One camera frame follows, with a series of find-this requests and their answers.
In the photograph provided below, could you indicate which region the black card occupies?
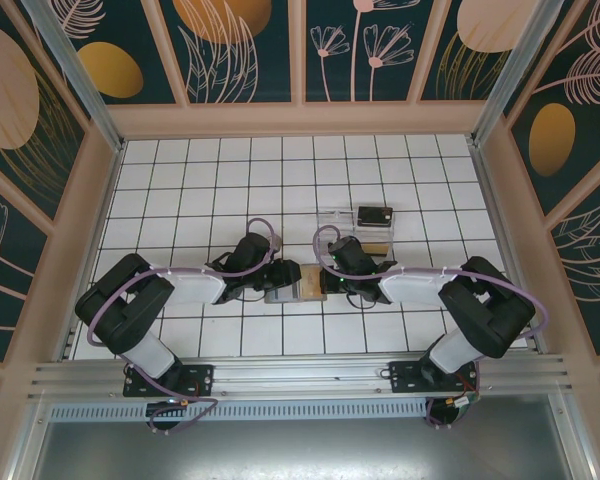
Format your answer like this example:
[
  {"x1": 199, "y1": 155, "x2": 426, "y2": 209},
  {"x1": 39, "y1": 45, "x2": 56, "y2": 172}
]
[{"x1": 357, "y1": 205, "x2": 394, "y2": 229}]

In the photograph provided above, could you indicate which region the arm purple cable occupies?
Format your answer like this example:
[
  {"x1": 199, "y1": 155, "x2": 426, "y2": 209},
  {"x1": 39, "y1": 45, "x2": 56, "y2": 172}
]
[
  {"x1": 312, "y1": 224, "x2": 552, "y2": 432},
  {"x1": 88, "y1": 218, "x2": 276, "y2": 435}
]

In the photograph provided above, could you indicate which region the slotted grey cable duct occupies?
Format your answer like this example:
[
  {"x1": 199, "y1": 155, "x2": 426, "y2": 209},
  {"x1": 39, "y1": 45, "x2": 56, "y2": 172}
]
[{"x1": 46, "y1": 402, "x2": 430, "y2": 422}]

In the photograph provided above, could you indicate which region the wood pattern card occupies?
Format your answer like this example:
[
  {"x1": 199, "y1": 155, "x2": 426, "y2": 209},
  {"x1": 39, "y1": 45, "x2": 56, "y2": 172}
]
[{"x1": 301, "y1": 263, "x2": 327, "y2": 302}]

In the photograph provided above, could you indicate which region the left aluminium corner post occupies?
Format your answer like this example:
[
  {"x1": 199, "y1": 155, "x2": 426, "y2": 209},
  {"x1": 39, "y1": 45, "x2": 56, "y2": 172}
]
[{"x1": 19, "y1": 0, "x2": 127, "y2": 154}]

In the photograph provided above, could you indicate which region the aluminium side rail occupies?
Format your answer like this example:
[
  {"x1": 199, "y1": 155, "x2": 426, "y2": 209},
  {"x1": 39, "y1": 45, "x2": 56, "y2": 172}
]
[
  {"x1": 469, "y1": 139, "x2": 549, "y2": 354},
  {"x1": 57, "y1": 139, "x2": 127, "y2": 362}
]

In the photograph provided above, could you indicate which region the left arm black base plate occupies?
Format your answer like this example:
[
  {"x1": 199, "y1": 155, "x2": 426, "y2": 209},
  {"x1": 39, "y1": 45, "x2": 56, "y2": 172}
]
[{"x1": 123, "y1": 364, "x2": 216, "y2": 399}]

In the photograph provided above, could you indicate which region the grey metal sheet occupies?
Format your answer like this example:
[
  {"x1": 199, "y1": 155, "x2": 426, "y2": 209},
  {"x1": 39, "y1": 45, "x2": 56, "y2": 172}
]
[{"x1": 9, "y1": 394, "x2": 596, "y2": 480}]

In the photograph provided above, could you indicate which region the grey card holder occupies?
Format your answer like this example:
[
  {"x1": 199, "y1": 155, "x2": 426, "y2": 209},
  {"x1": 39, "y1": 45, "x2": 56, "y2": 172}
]
[{"x1": 263, "y1": 272, "x2": 304, "y2": 305}]

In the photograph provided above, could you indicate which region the clear acrylic card organizer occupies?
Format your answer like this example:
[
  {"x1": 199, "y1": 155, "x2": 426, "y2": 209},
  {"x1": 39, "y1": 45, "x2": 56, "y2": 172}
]
[{"x1": 315, "y1": 209, "x2": 397, "y2": 261}]

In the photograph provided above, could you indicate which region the aluminium front rail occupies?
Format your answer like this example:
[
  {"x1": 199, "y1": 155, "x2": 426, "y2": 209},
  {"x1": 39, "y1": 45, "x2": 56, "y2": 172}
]
[{"x1": 26, "y1": 353, "x2": 575, "y2": 403}]

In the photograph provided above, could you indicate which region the right aluminium corner post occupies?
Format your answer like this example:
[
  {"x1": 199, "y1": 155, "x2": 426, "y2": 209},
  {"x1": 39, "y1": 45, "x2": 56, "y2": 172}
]
[{"x1": 469, "y1": 0, "x2": 581, "y2": 149}]

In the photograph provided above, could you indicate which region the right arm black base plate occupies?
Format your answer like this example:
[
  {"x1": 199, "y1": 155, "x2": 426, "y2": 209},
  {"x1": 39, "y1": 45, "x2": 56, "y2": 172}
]
[{"x1": 388, "y1": 359, "x2": 481, "y2": 396}]

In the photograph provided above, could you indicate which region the aluminium corner post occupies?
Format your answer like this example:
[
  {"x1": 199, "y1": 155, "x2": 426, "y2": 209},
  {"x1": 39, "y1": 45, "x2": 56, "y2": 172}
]
[
  {"x1": 469, "y1": 0, "x2": 581, "y2": 149},
  {"x1": 19, "y1": 0, "x2": 127, "y2": 154}
]

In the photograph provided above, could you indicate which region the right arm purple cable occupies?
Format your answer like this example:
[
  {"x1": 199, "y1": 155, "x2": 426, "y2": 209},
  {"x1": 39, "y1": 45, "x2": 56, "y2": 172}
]
[{"x1": 312, "y1": 224, "x2": 552, "y2": 432}]

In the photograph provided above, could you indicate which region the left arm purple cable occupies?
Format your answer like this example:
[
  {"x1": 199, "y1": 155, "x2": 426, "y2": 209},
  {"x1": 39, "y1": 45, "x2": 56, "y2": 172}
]
[{"x1": 88, "y1": 218, "x2": 276, "y2": 435}]

